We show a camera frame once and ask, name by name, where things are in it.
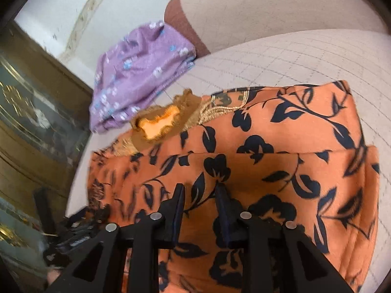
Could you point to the orange floral garment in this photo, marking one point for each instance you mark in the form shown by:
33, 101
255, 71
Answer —
275, 164

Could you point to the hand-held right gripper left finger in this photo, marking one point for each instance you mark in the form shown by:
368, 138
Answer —
179, 213

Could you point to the wooden glass-door cabinet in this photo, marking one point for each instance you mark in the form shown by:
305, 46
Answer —
30, 113

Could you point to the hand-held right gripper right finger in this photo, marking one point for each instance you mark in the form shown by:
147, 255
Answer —
224, 219

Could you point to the beige sofa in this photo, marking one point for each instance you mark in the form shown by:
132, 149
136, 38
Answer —
275, 55

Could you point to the purple floral garment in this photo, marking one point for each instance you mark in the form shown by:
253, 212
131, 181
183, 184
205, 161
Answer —
137, 76

